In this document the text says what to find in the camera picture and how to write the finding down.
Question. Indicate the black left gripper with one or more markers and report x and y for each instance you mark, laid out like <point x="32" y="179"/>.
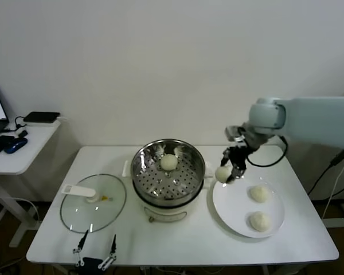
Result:
<point x="91" y="263"/>

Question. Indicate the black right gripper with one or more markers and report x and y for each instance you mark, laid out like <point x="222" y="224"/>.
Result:
<point x="238" y="156"/>

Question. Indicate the white steamed baozi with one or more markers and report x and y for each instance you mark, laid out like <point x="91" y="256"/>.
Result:
<point x="259" y="194"/>
<point x="259" y="221"/>
<point x="222" y="174"/>
<point x="168" y="162"/>

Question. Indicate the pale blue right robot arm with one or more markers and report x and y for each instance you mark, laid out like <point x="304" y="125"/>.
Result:
<point x="312" y="120"/>

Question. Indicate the perforated stainless steel steamer basket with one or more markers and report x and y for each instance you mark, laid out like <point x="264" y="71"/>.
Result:
<point x="149" y="160"/>

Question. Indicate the white round plate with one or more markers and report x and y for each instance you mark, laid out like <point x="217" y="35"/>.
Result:
<point x="235" y="206"/>

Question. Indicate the white electric cooking pot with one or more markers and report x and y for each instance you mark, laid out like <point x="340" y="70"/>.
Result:
<point x="163" y="210"/>

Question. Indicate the white side desk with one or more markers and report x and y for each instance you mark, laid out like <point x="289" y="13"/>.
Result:
<point x="23" y="160"/>

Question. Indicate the white furniture foot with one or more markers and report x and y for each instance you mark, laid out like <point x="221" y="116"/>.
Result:
<point x="339" y="222"/>

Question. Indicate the blue computer mouse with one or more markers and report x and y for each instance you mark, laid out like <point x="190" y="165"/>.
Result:
<point x="15" y="145"/>

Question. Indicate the small black adapter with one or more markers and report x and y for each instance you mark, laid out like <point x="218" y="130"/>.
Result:
<point x="22" y="133"/>

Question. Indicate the flat black box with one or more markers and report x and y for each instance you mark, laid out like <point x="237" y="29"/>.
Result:
<point x="41" y="117"/>

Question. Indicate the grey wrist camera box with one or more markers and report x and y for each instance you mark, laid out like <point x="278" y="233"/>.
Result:
<point x="234" y="133"/>

